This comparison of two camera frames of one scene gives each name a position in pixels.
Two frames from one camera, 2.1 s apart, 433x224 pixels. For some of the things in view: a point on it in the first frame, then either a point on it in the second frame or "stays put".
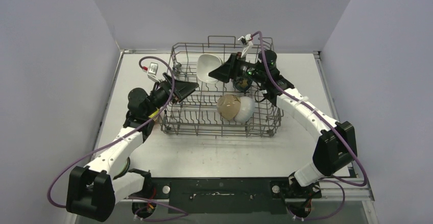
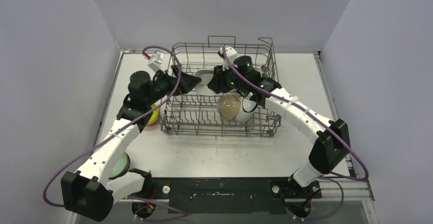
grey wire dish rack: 214,108 stays put
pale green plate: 125,169 stays put
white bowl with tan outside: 228,106 stays put
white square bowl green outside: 206,63 → 206,75
